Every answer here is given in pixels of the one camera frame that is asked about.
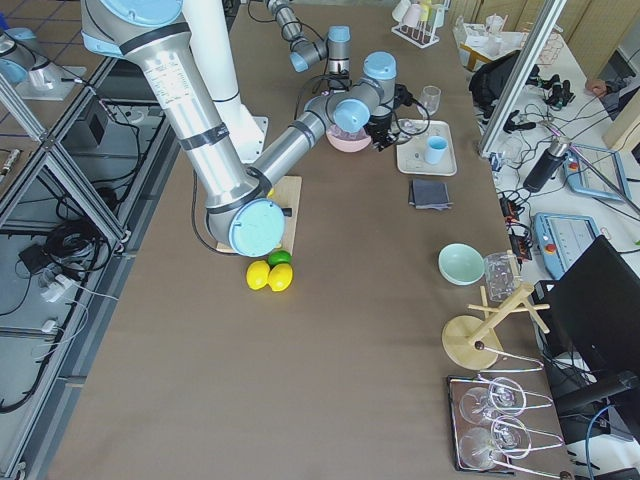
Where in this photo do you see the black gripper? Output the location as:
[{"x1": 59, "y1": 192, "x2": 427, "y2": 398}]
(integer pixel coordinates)
[{"x1": 364, "y1": 113, "x2": 399, "y2": 152}]

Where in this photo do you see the pink bowl of ice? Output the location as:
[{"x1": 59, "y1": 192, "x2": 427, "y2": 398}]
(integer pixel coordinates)
[{"x1": 326, "y1": 125, "x2": 371, "y2": 153}]

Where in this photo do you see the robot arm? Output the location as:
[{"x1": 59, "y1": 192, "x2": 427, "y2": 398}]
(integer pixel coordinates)
[
  {"x1": 81, "y1": 1, "x2": 396, "y2": 257},
  {"x1": 262, "y1": 0, "x2": 351, "y2": 80}
]

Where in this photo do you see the light blue cup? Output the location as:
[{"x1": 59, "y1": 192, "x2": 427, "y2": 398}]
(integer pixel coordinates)
[{"x1": 424, "y1": 135, "x2": 448, "y2": 165}]

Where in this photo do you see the wooden cup tree stand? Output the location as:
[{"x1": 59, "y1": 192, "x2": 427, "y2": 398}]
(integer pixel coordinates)
[{"x1": 441, "y1": 283, "x2": 551, "y2": 372}]

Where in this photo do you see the cream rabbit tray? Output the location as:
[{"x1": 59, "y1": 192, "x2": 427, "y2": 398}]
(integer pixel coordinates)
[{"x1": 396, "y1": 119, "x2": 457, "y2": 176}]

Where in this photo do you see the grey folded cloth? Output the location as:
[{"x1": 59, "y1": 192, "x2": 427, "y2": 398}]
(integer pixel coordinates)
[{"x1": 408, "y1": 179, "x2": 452, "y2": 211}]

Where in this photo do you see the clear wine glass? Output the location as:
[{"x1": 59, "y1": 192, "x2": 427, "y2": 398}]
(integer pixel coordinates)
[{"x1": 419, "y1": 85, "x2": 441, "y2": 119}]

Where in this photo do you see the bamboo cutting board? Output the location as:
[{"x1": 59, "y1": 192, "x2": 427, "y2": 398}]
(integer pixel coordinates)
[{"x1": 215, "y1": 175, "x2": 302, "y2": 258}]

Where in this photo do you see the mint green bowl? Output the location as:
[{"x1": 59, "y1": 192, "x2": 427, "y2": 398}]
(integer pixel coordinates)
[{"x1": 438, "y1": 243, "x2": 484, "y2": 286}]

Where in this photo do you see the green lime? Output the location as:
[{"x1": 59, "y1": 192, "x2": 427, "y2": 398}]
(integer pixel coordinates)
[{"x1": 267, "y1": 249, "x2": 292, "y2": 267}]

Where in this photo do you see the lower yellow lemon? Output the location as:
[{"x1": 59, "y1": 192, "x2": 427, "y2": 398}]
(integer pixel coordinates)
[{"x1": 267, "y1": 263, "x2": 293, "y2": 292}]

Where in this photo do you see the yellow lemon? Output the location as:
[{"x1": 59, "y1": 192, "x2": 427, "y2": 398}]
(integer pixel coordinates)
[
  {"x1": 245, "y1": 260, "x2": 271, "y2": 290},
  {"x1": 267, "y1": 263, "x2": 293, "y2": 292}
]

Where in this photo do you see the glass mug on stand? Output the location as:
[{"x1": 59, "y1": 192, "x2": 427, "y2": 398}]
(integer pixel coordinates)
[{"x1": 484, "y1": 250, "x2": 521, "y2": 302}]

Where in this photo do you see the upper yellow lemon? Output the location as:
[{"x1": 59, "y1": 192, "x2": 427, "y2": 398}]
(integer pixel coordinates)
[{"x1": 245, "y1": 260, "x2": 271, "y2": 290}]

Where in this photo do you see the teach pendant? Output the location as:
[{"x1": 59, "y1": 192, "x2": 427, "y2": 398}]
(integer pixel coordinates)
[{"x1": 533, "y1": 212, "x2": 598, "y2": 280}]

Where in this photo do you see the black monitor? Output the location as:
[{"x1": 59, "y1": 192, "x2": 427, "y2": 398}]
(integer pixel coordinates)
[{"x1": 548, "y1": 236, "x2": 639, "y2": 421}]

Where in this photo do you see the hanging wine glass upper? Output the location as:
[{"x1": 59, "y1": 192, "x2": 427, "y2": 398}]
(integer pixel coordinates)
[{"x1": 458, "y1": 377, "x2": 553, "y2": 426}]

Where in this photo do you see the hanging wine glass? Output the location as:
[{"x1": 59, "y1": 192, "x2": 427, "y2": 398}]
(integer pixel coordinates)
[
  {"x1": 457, "y1": 415, "x2": 566, "y2": 474},
  {"x1": 458, "y1": 377, "x2": 553, "y2": 426}
]

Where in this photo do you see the hanging wine glass lower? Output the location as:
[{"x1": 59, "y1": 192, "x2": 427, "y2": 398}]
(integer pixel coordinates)
[{"x1": 457, "y1": 415, "x2": 566, "y2": 474}]

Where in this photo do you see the white wire rack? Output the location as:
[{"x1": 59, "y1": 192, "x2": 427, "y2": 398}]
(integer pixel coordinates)
[{"x1": 391, "y1": 0, "x2": 449, "y2": 49}]

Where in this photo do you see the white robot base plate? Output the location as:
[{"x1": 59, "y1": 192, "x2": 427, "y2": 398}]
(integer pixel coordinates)
[{"x1": 238, "y1": 116, "x2": 269, "y2": 164}]

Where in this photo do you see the black tray frame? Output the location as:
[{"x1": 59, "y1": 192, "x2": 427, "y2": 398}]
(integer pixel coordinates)
[{"x1": 445, "y1": 374, "x2": 576, "y2": 474}]

